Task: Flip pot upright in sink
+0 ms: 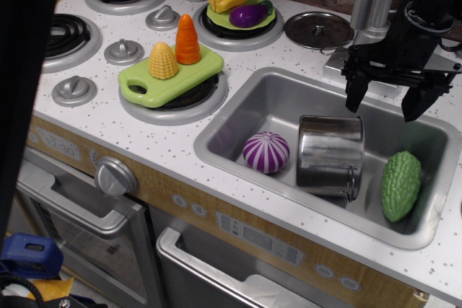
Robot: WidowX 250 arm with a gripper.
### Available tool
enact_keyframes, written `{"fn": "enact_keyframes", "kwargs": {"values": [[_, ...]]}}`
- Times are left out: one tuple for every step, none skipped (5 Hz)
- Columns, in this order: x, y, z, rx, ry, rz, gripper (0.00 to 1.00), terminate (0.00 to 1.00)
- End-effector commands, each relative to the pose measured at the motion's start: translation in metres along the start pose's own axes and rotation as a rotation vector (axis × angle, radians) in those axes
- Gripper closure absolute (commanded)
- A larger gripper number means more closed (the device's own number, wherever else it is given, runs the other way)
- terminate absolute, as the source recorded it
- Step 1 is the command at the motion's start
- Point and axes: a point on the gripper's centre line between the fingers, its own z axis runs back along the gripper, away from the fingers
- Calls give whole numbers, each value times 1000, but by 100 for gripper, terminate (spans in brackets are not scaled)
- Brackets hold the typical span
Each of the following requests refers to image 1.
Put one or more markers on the front right stove burner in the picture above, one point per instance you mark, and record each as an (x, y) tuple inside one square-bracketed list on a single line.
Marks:
[(191, 106)]

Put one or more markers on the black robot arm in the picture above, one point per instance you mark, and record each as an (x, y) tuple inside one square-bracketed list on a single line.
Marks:
[(406, 57)]

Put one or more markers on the silver oven dial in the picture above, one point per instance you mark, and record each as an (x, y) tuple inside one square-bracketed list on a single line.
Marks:
[(114, 178)]

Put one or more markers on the toy dishwasher door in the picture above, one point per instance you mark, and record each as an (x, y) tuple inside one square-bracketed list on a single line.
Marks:
[(203, 271)]

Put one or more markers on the green toy cutting board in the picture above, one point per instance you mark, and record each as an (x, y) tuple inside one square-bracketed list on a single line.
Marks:
[(139, 87)]

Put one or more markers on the orange toy carrot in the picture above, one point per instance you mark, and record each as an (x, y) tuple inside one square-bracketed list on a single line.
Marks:
[(187, 48)]

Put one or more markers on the back right stove burner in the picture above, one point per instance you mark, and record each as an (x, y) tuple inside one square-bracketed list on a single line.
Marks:
[(220, 38)]

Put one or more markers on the toy oven door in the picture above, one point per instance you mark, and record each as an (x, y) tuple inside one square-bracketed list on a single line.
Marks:
[(106, 241)]

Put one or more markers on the purple striped toy onion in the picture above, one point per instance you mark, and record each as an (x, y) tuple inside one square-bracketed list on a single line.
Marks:
[(266, 152)]

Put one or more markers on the blue clamp tool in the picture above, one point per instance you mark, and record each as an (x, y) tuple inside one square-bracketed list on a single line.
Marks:
[(31, 256)]

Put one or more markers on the stainless steel pot lid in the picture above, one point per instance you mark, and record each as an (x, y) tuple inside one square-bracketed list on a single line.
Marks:
[(322, 31)]

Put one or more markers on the green toy bitter melon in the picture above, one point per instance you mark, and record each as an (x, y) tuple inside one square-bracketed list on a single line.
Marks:
[(401, 183)]

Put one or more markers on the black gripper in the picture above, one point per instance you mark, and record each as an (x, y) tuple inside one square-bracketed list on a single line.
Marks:
[(373, 62)]

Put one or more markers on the purple toy eggplant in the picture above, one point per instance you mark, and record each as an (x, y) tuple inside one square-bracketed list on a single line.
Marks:
[(250, 15)]

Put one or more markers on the green toy plate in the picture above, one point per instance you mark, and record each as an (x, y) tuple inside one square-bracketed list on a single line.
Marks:
[(222, 19)]

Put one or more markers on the silver stove knob middle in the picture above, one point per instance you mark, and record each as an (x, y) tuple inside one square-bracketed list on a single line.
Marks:
[(124, 52)]

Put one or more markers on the silver stove knob upper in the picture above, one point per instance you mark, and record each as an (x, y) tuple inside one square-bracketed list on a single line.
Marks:
[(163, 19)]

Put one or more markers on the yellow cloth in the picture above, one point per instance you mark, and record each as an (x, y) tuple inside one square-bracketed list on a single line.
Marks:
[(51, 289)]

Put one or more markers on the front left stove burner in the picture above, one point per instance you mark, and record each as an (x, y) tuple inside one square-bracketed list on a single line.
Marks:
[(73, 40)]

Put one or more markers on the yellow toy corn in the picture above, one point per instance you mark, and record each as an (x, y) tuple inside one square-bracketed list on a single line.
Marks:
[(162, 63)]

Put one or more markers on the black foreground pole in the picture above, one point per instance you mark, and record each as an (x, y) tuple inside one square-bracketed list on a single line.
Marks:
[(25, 27)]

